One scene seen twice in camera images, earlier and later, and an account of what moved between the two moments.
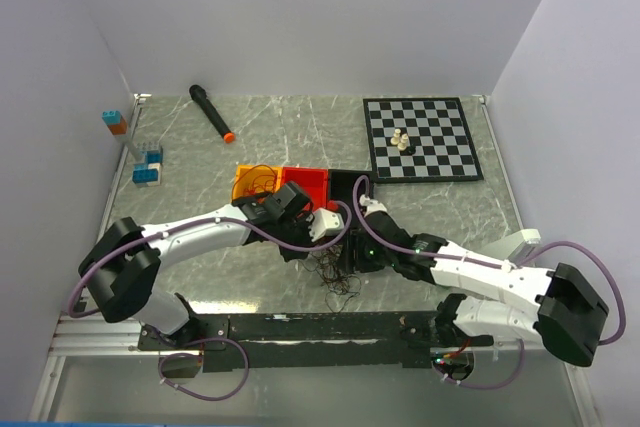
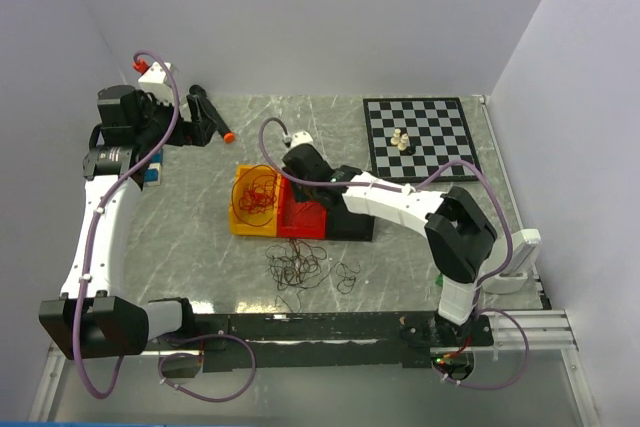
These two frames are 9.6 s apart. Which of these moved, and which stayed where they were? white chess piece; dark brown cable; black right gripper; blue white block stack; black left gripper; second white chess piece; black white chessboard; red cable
Moved: black right gripper; black left gripper; dark brown cable
Stayed: red cable; white chess piece; black white chessboard; second white chess piece; blue white block stack
